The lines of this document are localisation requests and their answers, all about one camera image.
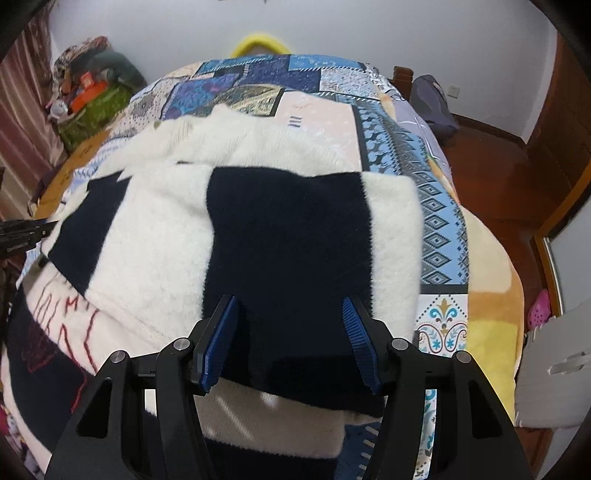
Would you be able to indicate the blue patchwork bed cover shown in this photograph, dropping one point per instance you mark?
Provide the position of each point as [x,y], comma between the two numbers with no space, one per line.
[337,103]

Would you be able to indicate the pile of clothes and boxes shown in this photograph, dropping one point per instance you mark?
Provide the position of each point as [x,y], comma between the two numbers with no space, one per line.
[82,67]

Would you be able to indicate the dark bag on bedpost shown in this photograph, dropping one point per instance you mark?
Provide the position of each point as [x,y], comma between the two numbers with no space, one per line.
[429,101]

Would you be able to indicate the yellow curved foam tube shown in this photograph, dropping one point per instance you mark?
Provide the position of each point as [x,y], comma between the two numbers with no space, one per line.
[258,44]

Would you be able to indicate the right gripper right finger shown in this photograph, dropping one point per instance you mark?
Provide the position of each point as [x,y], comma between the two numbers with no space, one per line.
[474,436]

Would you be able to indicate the white and navy fleece sweater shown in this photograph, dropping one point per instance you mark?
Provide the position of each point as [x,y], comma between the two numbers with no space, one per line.
[190,210]

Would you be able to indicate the brown wooden wardrobe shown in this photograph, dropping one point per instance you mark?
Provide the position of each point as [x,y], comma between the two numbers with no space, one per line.
[558,150]

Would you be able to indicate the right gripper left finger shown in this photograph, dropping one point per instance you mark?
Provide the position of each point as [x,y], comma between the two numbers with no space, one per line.
[103,438]

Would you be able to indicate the grey plastic folding board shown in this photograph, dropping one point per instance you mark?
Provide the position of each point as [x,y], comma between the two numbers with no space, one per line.
[553,384]

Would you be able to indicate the striped red curtain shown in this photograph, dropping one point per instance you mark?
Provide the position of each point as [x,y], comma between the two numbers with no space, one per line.
[30,145]

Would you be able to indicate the yellow fleece blanket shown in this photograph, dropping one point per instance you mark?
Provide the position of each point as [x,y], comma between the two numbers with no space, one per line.
[487,320]

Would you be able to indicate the green fabric laundry basket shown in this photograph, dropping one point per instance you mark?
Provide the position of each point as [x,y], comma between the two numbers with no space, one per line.
[93,116]

